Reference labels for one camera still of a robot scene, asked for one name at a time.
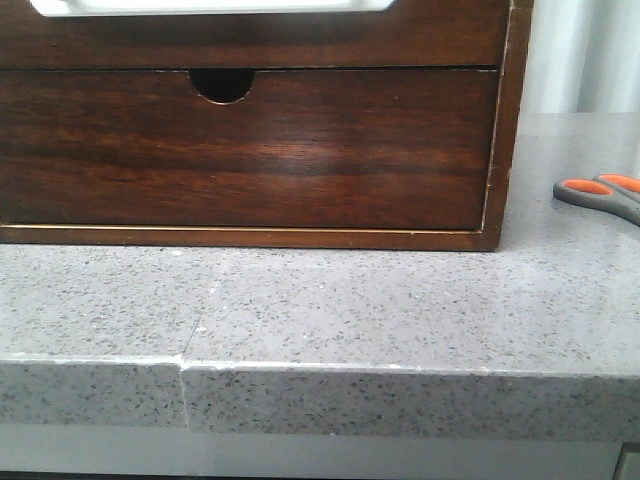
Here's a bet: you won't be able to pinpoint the wooden drawer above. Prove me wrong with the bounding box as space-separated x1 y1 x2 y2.
1 69 498 230
1 1 510 70

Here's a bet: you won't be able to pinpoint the grey orange scissors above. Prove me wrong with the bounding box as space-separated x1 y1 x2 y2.
552 174 640 226

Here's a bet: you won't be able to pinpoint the white drawer handle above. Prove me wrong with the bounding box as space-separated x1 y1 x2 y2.
31 0 394 18

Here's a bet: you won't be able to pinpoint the dark wooden drawer cabinet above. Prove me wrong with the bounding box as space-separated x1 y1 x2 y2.
1 1 533 251

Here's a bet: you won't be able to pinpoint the grey curtain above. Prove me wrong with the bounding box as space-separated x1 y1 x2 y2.
521 0 639 113

